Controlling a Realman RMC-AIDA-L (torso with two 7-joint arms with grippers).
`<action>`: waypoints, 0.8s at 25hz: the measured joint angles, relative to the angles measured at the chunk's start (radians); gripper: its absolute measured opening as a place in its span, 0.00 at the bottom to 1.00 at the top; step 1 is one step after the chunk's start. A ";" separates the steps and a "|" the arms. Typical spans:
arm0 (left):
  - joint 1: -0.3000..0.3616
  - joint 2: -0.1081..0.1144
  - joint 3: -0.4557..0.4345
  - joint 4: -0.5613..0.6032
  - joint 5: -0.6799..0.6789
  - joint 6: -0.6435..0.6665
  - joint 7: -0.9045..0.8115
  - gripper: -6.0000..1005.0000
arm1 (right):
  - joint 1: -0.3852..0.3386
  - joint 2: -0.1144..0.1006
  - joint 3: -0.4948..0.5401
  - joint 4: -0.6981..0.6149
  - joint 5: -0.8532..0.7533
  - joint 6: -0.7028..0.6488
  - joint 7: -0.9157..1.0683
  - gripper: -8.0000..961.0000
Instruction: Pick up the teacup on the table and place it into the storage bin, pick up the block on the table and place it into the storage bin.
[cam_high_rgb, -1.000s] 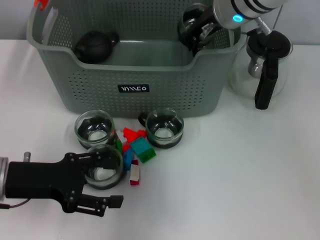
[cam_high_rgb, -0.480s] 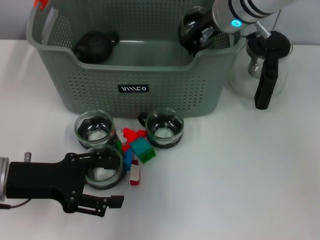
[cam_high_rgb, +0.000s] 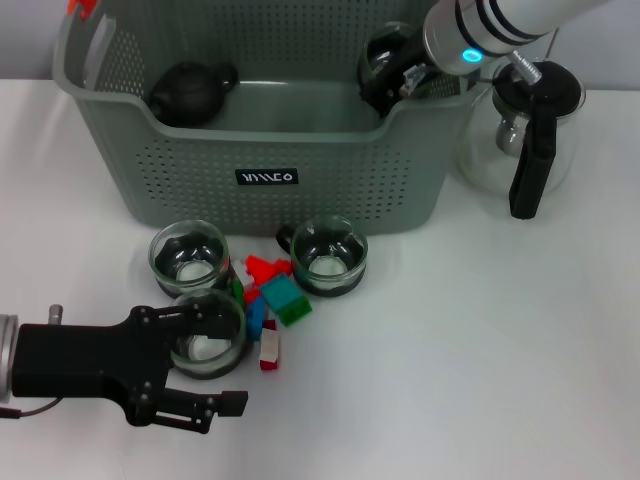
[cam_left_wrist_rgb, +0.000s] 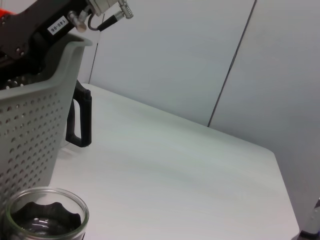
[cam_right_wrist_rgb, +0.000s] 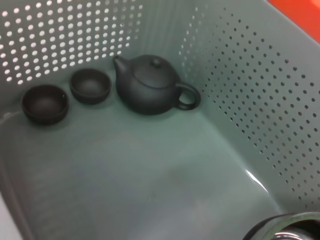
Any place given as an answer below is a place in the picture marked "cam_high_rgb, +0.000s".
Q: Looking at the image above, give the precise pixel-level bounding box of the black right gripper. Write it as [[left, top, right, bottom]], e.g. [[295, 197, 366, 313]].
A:
[[360, 27, 454, 119]]

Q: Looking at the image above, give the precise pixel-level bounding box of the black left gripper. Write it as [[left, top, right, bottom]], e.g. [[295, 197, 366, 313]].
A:
[[10, 302, 240, 426]]

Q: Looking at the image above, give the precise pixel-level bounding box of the glass teacup with black sleeve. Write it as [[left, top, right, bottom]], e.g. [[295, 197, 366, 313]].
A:
[[357, 20, 426, 101], [276, 215, 370, 299], [148, 219, 231, 301], [168, 288, 248, 381]]

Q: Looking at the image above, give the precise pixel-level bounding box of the white and red block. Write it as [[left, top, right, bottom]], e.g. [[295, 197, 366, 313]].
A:
[[258, 319, 282, 372]]

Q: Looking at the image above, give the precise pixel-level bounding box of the grey-green perforated storage bin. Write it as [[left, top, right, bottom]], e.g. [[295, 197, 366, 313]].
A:
[[52, 0, 494, 236]]

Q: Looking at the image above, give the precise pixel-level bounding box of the orange bin latch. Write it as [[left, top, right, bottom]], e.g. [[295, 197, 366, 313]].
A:
[[67, 0, 99, 21]]

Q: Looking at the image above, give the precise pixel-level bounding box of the blue toy brick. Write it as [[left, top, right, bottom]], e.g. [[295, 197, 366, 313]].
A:
[[246, 295, 267, 342]]

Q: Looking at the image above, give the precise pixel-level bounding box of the teal square toy brick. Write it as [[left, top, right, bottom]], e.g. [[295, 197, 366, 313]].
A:
[[260, 275, 306, 314]]

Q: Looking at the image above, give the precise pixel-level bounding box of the large red slope brick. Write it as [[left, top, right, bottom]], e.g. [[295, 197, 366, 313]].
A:
[[244, 253, 281, 289]]

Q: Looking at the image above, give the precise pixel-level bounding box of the large green toy brick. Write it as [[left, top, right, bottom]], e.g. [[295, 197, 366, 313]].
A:
[[277, 294, 314, 327]]

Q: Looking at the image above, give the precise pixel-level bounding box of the black clay teapot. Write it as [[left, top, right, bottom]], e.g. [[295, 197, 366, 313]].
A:
[[148, 60, 240, 127]]

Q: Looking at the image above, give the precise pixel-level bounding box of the silver right gripper cable plug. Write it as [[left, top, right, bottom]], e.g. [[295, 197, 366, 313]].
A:
[[507, 49, 544, 84]]

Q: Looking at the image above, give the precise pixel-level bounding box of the glass teapot with black handle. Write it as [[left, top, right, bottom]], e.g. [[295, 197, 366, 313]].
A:
[[454, 59, 587, 221]]

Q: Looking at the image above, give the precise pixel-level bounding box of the grey left gripper cable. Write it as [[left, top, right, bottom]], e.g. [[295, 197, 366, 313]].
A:
[[0, 397, 61, 419]]

